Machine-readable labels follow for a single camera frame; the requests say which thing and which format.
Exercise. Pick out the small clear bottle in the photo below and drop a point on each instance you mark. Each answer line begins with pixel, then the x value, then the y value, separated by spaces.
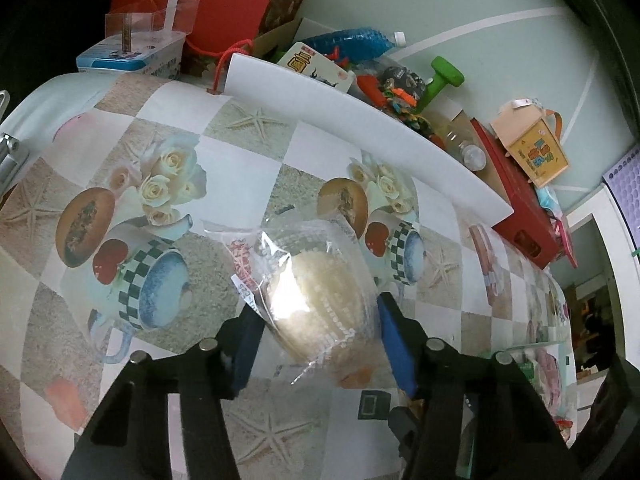
pixel 467 150

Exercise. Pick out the light blue wet wipes pack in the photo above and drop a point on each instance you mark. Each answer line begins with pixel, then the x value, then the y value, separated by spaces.
pixel 550 202

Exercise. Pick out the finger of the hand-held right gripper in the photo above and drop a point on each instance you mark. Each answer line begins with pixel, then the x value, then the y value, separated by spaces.
pixel 402 427

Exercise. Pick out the red patterned flat box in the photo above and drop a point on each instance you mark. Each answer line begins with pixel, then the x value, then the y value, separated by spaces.
pixel 565 240

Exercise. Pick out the patterned checkered tablecloth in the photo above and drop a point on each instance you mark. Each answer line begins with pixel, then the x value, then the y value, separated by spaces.
pixel 125 210

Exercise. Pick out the grey metal bracket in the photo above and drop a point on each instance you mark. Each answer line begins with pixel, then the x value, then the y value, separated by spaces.
pixel 10 150

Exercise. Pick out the red cardboard box with slot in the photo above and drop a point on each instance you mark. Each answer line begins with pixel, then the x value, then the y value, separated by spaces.
pixel 515 200

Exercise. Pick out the bread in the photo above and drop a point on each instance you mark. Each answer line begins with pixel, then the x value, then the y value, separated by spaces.
pixel 315 300

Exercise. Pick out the white tray with teal rim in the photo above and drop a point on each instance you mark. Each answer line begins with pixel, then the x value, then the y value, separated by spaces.
pixel 542 347

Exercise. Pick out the green dumbbell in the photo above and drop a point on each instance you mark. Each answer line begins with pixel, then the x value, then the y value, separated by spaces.
pixel 447 72

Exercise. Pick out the purple perforated basket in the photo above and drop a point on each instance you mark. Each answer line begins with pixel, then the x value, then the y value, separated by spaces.
pixel 625 172

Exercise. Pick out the white printed card box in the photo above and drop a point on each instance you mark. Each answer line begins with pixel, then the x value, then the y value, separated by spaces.
pixel 320 67

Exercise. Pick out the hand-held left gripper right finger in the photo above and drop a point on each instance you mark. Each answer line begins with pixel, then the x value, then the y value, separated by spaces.
pixel 396 347

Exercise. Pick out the pink snack packet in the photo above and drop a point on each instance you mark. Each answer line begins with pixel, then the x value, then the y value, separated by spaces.
pixel 550 377

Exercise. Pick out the blue bottle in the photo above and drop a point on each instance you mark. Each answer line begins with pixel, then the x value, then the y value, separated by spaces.
pixel 350 42

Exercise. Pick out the white foam board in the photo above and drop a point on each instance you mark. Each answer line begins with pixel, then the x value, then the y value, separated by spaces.
pixel 350 115

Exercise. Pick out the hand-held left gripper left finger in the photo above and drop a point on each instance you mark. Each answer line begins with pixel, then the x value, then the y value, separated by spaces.
pixel 245 352

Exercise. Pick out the white shelf unit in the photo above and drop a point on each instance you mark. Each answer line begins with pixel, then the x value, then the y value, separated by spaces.
pixel 595 240

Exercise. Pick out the red gift box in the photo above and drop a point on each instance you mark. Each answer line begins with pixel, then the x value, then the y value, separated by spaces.
pixel 225 10

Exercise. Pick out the pile of colourful toys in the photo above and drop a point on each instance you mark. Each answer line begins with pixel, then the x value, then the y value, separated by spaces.
pixel 400 90

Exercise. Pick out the clear plastic box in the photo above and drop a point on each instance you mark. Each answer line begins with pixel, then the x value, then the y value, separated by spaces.
pixel 150 20

